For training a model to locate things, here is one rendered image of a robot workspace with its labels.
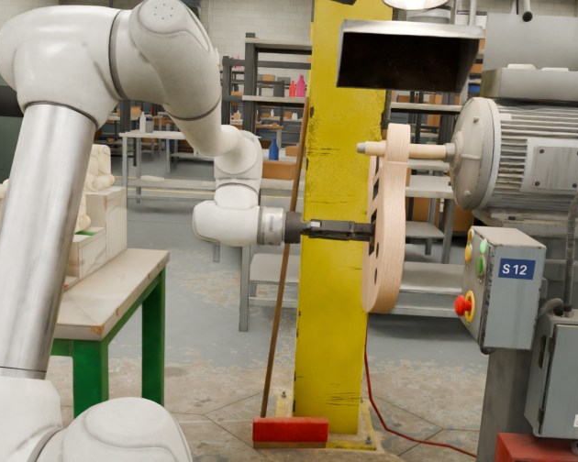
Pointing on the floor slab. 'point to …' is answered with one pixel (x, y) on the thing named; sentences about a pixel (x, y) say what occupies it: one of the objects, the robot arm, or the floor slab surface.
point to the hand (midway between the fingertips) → (372, 233)
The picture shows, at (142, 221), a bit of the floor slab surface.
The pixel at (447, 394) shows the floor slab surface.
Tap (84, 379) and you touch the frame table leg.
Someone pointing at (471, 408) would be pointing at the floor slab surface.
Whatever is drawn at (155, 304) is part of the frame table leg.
